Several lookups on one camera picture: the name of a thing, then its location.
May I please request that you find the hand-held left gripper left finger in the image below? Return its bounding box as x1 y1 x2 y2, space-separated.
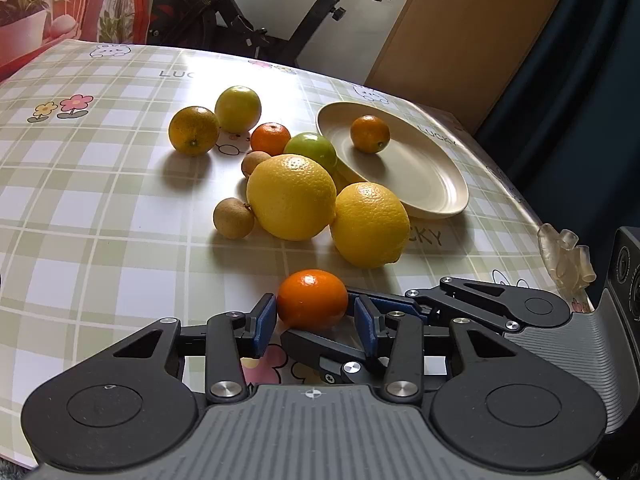
107 294 278 403

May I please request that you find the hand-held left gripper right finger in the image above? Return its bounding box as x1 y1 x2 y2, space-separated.
352 294 526 406

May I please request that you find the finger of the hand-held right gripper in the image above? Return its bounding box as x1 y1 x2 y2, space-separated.
345 276 522 334
280 329 389 386

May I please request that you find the small orange mandarin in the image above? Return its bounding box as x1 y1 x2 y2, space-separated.
276 269 349 332
249 122 292 157
349 115 391 152

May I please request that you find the yellow lemon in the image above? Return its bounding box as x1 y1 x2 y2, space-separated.
329 181 412 269

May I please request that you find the brown kiwi fruit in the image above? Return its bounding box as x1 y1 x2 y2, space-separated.
241 150 272 178
213 198 256 239

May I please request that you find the cream plate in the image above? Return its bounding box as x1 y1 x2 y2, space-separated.
316 101 470 219

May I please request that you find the large yellow citrus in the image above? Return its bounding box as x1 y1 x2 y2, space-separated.
246 154 338 242

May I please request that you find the green apple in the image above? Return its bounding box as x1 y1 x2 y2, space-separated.
283 132 338 173

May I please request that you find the green-tinged orange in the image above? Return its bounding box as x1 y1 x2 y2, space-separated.
168 105 220 156

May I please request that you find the translucent plastic object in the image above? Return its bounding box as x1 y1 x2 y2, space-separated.
537 222 597 292

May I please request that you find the green plaid tablecloth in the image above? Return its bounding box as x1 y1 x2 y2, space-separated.
0 40 596 471

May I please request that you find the yellow-green citrus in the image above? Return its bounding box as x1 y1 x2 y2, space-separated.
214 85 262 133

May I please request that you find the dark blue curtain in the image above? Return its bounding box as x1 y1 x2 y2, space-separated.
472 0 640 311

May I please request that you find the brown wooden panel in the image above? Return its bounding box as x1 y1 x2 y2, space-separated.
365 0 581 133

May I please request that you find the black exercise bike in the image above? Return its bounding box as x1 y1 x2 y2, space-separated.
147 0 406 68

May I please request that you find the plant printed curtain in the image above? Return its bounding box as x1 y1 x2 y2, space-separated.
0 0 168 81

